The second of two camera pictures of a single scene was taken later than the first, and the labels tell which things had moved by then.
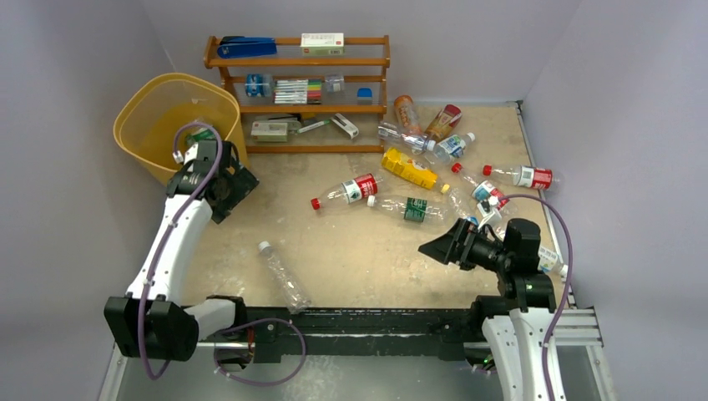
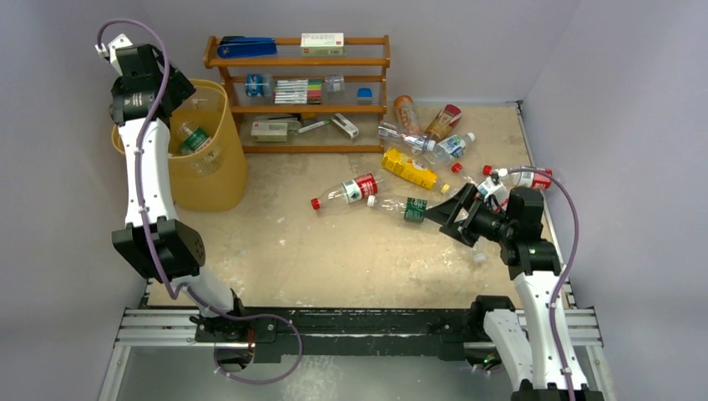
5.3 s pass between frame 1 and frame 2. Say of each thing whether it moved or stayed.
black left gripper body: moved
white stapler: stayed
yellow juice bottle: stayed
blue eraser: stayed
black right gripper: moved
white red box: stayed
